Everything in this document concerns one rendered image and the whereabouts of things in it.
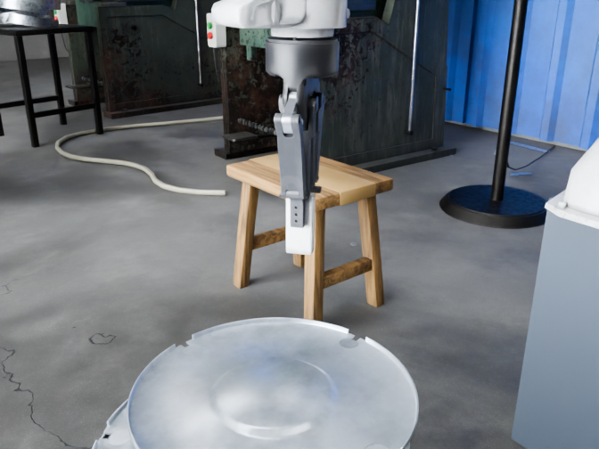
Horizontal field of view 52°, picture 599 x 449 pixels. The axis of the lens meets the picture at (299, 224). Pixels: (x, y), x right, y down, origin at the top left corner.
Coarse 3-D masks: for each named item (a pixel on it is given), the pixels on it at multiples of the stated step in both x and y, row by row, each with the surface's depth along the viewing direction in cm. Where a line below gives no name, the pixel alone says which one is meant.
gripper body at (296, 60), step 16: (272, 48) 60; (288, 48) 59; (304, 48) 59; (320, 48) 59; (336, 48) 61; (272, 64) 61; (288, 64) 60; (304, 64) 59; (320, 64) 60; (336, 64) 62; (288, 80) 60; (304, 80) 61; (304, 96) 61; (304, 112) 62; (304, 128) 64
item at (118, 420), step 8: (120, 408) 61; (112, 416) 60; (120, 416) 61; (112, 424) 60; (120, 424) 60; (104, 432) 59; (96, 440) 57; (104, 440) 58; (128, 440) 58; (96, 448) 56; (104, 448) 57; (112, 448) 57; (120, 448) 57; (128, 448) 57; (408, 448) 57
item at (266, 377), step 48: (192, 336) 72; (240, 336) 73; (288, 336) 73; (336, 336) 73; (144, 384) 64; (192, 384) 64; (240, 384) 63; (288, 384) 63; (336, 384) 64; (384, 384) 64; (144, 432) 57; (192, 432) 57; (240, 432) 57; (288, 432) 57; (336, 432) 57; (384, 432) 57
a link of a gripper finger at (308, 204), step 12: (288, 204) 68; (312, 204) 67; (288, 216) 69; (312, 216) 68; (288, 228) 69; (300, 228) 69; (312, 228) 69; (288, 240) 70; (300, 240) 69; (312, 240) 69; (288, 252) 70; (300, 252) 70; (312, 252) 70
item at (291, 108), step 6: (288, 96) 61; (294, 96) 61; (288, 102) 60; (294, 102) 60; (288, 108) 60; (294, 108) 60; (288, 114) 59; (282, 120) 59; (288, 120) 59; (288, 126) 59; (288, 132) 60
